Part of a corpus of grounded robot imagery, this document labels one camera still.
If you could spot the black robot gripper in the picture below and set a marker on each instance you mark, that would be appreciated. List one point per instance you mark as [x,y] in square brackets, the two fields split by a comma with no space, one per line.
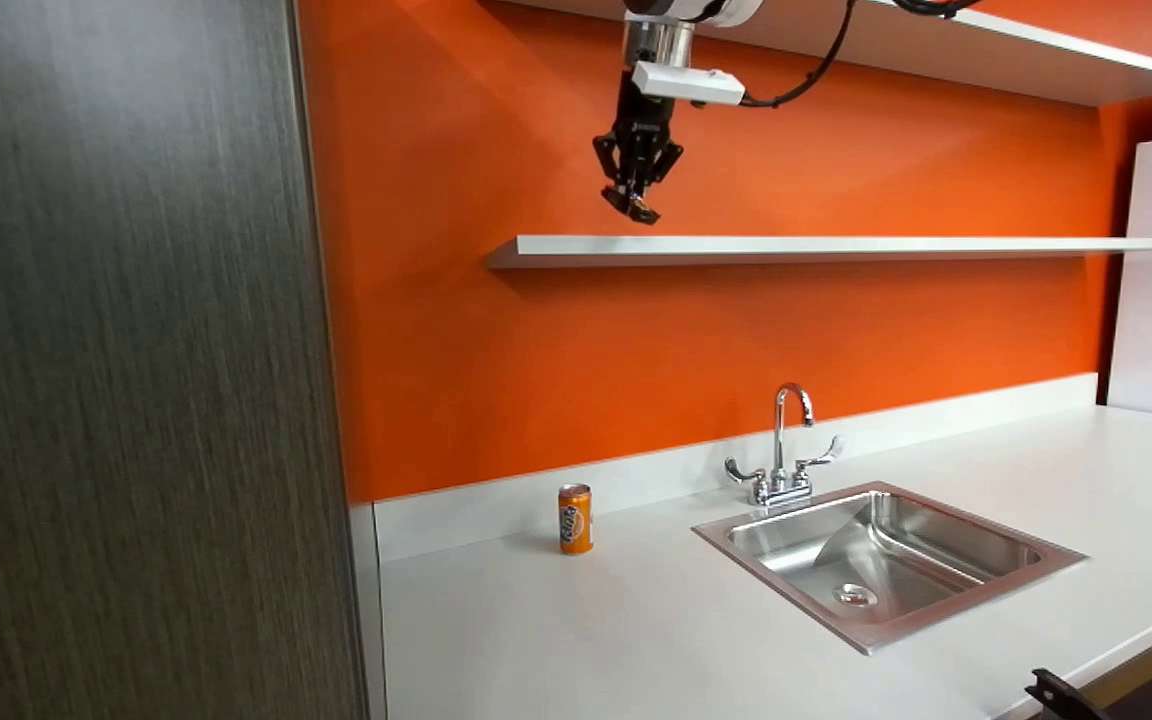
[639,150]

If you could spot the dark chocolate bar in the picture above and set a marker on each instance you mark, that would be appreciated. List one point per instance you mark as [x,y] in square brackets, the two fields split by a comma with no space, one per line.
[628,206]

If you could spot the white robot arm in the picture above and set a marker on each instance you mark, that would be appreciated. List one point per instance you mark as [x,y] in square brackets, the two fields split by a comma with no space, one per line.
[662,32]

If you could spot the orange soda can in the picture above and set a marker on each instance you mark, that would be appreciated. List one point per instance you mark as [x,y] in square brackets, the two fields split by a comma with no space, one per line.
[572,519]

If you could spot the chrome sink faucet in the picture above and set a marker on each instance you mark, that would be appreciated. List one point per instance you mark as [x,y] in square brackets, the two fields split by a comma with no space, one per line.
[788,477]

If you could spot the stainless steel sink basin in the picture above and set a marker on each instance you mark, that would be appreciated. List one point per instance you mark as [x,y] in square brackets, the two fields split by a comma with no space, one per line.
[881,561]

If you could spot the dark wood cabinet panel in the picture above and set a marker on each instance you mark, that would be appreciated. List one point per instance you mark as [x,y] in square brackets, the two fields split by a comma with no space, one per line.
[174,532]

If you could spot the black object at edge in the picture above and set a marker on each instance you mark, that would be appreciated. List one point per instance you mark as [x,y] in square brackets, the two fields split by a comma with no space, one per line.
[1060,699]

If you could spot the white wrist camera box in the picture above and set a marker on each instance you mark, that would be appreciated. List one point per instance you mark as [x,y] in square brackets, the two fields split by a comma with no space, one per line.
[700,86]

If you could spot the white bottom wall shelf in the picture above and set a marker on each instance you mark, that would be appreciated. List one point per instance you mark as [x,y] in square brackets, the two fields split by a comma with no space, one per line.
[532,251]

